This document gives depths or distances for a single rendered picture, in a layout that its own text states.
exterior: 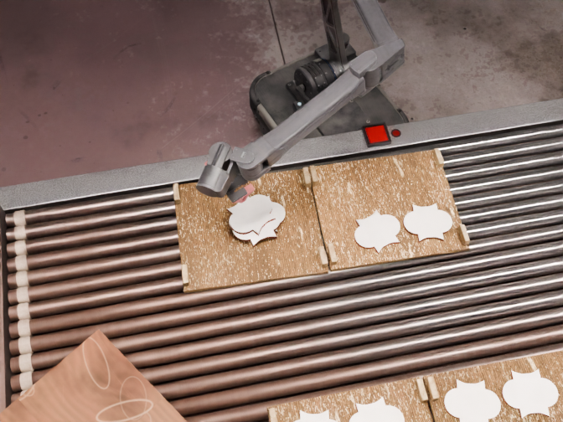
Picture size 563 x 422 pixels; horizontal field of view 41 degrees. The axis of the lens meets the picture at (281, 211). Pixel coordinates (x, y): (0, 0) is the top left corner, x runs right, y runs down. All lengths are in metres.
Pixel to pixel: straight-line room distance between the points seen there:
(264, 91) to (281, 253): 1.33
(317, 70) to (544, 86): 1.24
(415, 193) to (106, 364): 1.02
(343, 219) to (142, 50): 1.94
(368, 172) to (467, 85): 1.59
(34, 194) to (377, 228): 1.02
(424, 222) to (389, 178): 0.18
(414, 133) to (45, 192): 1.15
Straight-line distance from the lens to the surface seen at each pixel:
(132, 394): 1.93
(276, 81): 3.40
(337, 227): 2.21
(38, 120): 3.71
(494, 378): 2.11
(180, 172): 2.33
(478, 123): 2.52
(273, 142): 1.80
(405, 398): 2.04
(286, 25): 3.95
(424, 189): 2.31
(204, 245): 2.18
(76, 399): 1.95
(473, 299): 2.20
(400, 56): 1.93
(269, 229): 2.15
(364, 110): 3.33
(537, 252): 2.32
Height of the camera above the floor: 2.87
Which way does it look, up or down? 60 degrees down
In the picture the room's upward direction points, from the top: 2 degrees clockwise
